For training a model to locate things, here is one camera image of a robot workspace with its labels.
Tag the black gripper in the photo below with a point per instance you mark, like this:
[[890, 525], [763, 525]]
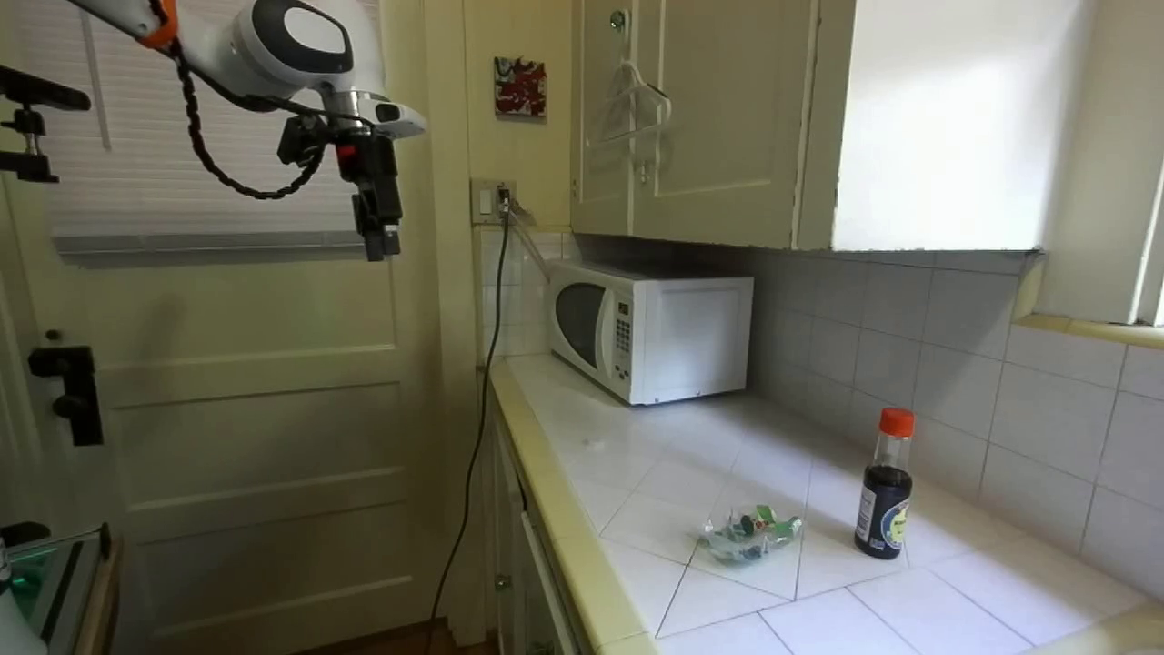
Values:
[[374, 183]]

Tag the cream panelled door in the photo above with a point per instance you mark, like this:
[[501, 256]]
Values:
[[267, 447]]

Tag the white door window blind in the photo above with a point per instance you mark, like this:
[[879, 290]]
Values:
[[146, 183]]

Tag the white microwave oven body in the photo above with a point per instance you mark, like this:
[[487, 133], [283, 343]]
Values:
[[687, 339]]

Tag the black door latch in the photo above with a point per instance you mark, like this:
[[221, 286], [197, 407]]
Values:
[[76, 388]]

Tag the round cabinet knob holding hanger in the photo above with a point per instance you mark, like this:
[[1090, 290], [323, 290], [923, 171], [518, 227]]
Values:
[[619, 18]]

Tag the cream lower counter cabinet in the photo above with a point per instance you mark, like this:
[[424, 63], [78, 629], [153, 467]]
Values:
[[522, 569]]

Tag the crumpled clear plastic wrapper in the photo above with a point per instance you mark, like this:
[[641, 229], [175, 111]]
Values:
[[746, 535]]

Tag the green tinted tray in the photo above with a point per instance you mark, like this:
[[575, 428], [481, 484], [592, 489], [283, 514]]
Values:
[[55, 586]]

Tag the soy sauce bottle orange cap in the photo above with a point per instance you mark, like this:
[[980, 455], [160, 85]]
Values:
[[886, 495]]

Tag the wall power outlet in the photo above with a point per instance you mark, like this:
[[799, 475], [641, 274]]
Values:
[[487, 200]]

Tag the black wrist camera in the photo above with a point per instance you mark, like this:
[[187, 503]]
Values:
[[304, 138]]

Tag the small red wall picture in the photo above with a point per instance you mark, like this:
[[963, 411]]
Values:
[[522, 87]]

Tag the cream upper wall cabinet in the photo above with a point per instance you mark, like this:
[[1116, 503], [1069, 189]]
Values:
[[728, 122]]

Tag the black camera on stand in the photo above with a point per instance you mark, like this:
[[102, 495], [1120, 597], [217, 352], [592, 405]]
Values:
[[31, 102]]

